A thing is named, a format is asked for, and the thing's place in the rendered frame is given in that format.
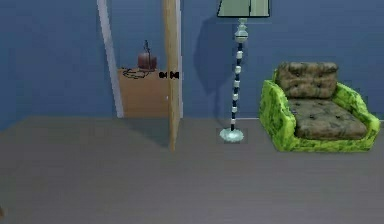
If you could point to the brown wooden cabinet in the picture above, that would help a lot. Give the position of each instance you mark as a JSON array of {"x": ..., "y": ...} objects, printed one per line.
[{"x": 143, "y": 96}]

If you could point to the green armchair with brown cushions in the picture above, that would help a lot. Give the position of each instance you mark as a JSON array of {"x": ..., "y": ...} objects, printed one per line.
[{"x": 316, "y": 110}]

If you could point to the light wooden room door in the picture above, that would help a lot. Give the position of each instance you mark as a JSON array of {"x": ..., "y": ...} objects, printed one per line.
[{"x": 172, "y": 66}]

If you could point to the floor lamp with pale shade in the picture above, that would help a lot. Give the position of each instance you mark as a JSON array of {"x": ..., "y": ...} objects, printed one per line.
[{"x": 237, "y": 66}]

